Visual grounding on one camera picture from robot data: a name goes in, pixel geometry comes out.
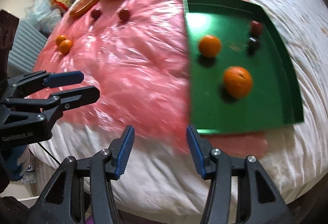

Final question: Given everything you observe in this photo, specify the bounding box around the dark purple plum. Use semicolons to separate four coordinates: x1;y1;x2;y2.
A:
248;37;260;50

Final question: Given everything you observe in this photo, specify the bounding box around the pink plastic sheet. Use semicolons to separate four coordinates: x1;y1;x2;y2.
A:
29;0;269;158

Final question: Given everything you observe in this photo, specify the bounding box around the yellow red rice bag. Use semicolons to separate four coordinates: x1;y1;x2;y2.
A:
51;0;73;10

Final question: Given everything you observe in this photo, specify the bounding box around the green rectangular tray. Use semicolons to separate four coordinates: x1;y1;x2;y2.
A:
182;0;305;135

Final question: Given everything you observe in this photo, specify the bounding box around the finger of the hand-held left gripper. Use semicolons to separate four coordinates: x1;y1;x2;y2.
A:
0;86;100;124
8;71;84;96

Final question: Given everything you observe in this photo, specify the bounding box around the person's left hand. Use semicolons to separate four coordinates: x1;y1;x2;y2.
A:
0;146;31;181

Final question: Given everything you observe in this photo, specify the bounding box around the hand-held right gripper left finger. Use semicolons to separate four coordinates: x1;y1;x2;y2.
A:
33;125;135;224

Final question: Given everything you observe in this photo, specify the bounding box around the light blue ribbed suitcase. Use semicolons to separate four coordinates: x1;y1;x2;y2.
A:
8;19;48;74

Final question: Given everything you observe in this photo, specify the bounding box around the light blue plastic bag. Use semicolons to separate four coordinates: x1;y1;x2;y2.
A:
24;0;62;33

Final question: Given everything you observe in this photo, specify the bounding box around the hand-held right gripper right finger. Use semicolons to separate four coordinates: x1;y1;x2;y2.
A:
187;125;295;224

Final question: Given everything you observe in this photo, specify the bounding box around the black cable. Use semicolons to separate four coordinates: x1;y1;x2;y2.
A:
38;141;60;164

